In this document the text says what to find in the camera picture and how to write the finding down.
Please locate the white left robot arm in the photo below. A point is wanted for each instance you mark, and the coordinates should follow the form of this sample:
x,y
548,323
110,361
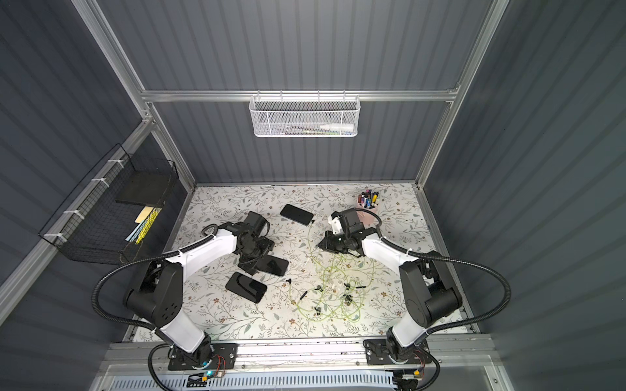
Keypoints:
x,y
156,292

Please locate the white wire mesh basket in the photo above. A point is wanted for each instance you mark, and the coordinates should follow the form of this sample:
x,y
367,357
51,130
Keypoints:
x,y
279,117

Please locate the yellow sticky notes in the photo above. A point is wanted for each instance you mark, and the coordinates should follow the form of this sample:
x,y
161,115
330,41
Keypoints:
x,y
144,213

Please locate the black wire wall basket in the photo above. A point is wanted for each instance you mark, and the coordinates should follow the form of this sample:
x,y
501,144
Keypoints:
x,y
90,226

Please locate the black smartphone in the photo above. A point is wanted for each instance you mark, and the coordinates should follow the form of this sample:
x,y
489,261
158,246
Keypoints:
x,y
272,265
246,287

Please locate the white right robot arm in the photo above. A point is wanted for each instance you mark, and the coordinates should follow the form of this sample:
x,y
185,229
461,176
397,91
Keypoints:
x,y
429,289

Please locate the pink pen bucket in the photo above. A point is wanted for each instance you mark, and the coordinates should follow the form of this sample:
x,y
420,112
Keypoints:
x,y
372,208

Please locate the black notebook in basket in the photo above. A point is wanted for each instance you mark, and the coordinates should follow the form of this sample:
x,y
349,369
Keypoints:
x,y
146,189

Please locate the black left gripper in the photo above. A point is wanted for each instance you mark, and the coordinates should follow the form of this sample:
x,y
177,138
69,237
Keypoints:
x,y
257,253

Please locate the white marker in basket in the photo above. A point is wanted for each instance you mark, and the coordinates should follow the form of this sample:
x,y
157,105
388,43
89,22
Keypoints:
x,y
337,128

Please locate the colourful markers in bucket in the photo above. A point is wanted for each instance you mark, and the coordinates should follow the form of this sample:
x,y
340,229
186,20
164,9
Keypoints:
x,y
368,197

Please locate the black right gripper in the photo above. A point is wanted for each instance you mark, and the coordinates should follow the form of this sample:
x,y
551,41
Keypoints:
x,y
335,242

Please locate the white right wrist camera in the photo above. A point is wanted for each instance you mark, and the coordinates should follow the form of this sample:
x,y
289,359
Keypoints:
x,y
335,221

